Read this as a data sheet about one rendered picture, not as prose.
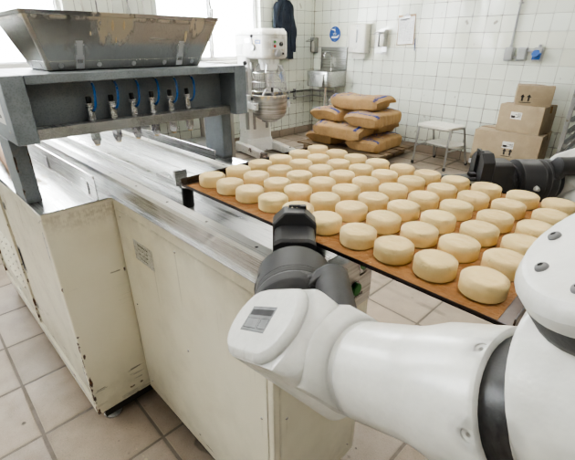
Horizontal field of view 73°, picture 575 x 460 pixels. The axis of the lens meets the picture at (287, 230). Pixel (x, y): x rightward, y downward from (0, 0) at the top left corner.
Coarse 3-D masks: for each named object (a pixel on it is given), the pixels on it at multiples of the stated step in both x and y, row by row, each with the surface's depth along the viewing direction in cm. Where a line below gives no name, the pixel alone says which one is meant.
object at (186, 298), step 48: (192, 192) 106; (144, 240) 106; (144, 288) 118; (192, 288) 94; (240, 288) 78; (144, 336) 133; (192, 336) 103; (192, 384) 114; (240, 384) 91; (192, 432) 129; (240, 432) 100; (288, 432) 91; (336, 432) 111
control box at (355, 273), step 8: (336, 256) 83; (344, 264) 80; (352, 264) 83; (352, 272) 84; (360, 272) 86; (368, 272) 89; (352, 280) 85; (360, 280) 87; (368, 280) 90; (368, 288) 91; (360, 296) 89; (368, 296) 92
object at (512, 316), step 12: (192, 180) 77; (504, 192) 72; (228, 204) 66; (252, 216) 62; (336, 252) 52; (360, 264) 49; (420, 288) 44; (444, 300) 42; (516, 300) 42; (468, 312) 41; (504, 312) 40; (516, 312) 40; (504, 324) 38; (516, 324) 38
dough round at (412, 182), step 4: (400, 176) 74; (404, 176) 74; (408, 176) 74; (412, 176) 74; (416, 176) 74; (400, 180) 73; (404, 180) 72; (408, 180) 72; (412, 180) 72; (416, 180) 72; (420, 180) 72; (424, 180) 73; (404, 184) 72; (408, 184) 71; (412, 184) 71; (416, 184) 71; (420, 184) 71; (424, 184) 72; (408, 188) 72; (412, 188) 71; (416, 188) 71; (420, 188) 72; (408, 192) 72
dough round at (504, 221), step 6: (480, 210) 60; (486, 210) 60; (492, 210) 60; (498, 210) 60; (480, 216) 58; (486, 216) 57; (492, 216) 57; (498, 216) 57; (504, 216) 57; (510, 216) 57; (492, 222) 56; (498, 222) 56; (504, 222) 56; (510, 222) 56; (498, 228) 56; (504, 228) 56; (510, 228) 57
